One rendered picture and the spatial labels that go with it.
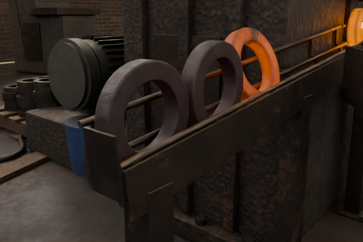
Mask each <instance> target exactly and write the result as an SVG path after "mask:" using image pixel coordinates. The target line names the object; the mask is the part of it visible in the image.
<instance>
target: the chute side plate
mask: <svg viewBox="0 0 363 242"><path fill-rule="evenodd" d="M344 61H345V54H344V55H342V56H340V57H338V58H336V59H334V60H332V61H331V62H329V63H327V64H325V65H323V66H321V67H319V68H317V69H315V70H314V71H312V72H310V73H308V74H306V75H304V76H302V77H300V78H298V79H296V80H294V81H293V82H291V83H289V84H287V85H285V86H283V87H281V88H279V89H277V90H275V91H274V92H272V93H270V94H268V95H266V96H264V97H262V98H261V99H259V100H256V101H255V102H253V103H251V104H249V105H247V106H245V107H243V108H241V109H240V110H238V111H236V112H234V113H232V114H230V115H228V116H226V117H224V118H223V119H221V120H219V121H217V122H215V123H213V124H211V125H209V126H207V127H205V128H203V129H201V130H200V131H198V132H196V133H194V134H192V135H190V136H188V137H186V138H184V139H182V140H181V141H179V142H177V143H175V144H173V145H171V146H169V147H167V148H165V149H163V150H161V151H160V152H158V153H156V154H154V155H152V156H150V157H148V158H146V159H144V160H143V161H141V162H139V163H137V164H135V165H133V166H131V167H129V168H128V169H126V170H124V171H123V179H124V187H125V195H126V203H127V211H128V215H129V221H130V222H133V221H135V220H136V219H138V218H139V217H141V216H142V215H144V214H145V213H146V212H147V194H148V193H150V192H152V191H154V190H156V189H158V188H160V187H162V186H165V185H167V184H169V183H171V182H173V194H175V193H177V192H178V191H180V190H181V189H183V188H184V187H186V186H188V185H189V184H190V183H192V182H193V181H195V180H196V179H198V178H199V177H201V176H202V175H204V174H205V173H207V172H209V171H210V170H211V169H213V168H214V167H216V166H217V165H219V164H220V163H222V162H223V161H225V160H226V159H228V158H230V157H231V156H232V155H234V154H236V153H237V152H239V151H240V150H242V149H243V148H245V147H246V146H248V145H249V144H251V143H252V142H254V141H255V140H257V139H258V138H260V137H261V136H263V135H264V134H266V133H267V132H269V131H270V130H272V129H273V128H275V127H276V126H278V125H279V124H281V123H282V122H284V121H285V120H287V119H289V118H290V117H292V116H293V115H294V114H296V113H297V112H299V111H300V110H302V106H303V98H304V97H306V96H309V95H313V98H312V102H314V101H315V100H317V99H318V98H320V97H321V96H323V95H324V94H326V93H328V92H329V91H331V90H332V89H333V88H335V87H336V86H338V85H339V84H341V83H342V78H343V72H344Z"/></svg>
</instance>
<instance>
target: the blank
mask: <svg viewBox="0 0 363 242"><path fill-rule="evenodd" d="M362 23H363V8H358V9H353V10H352V12H351V14H350V16H349V19H348V25H347V44H348V46H352V45H354V44H356V43H359V42H361V41H363V29H362V28H361V24H362Z"/></svg>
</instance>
